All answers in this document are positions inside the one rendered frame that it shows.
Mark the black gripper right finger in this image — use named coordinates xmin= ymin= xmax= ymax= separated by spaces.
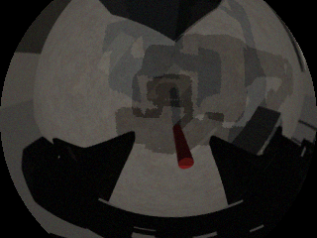
xmin=209 ymin=135 xmax=285 ymax=205

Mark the dark red peg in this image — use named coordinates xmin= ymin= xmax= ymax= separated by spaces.
xmin=173 ymin=124 xmax=194 ymax=170

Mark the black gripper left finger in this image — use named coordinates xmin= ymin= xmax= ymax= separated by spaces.
xmin=53 ymin=131 xmax=136 ymax=201

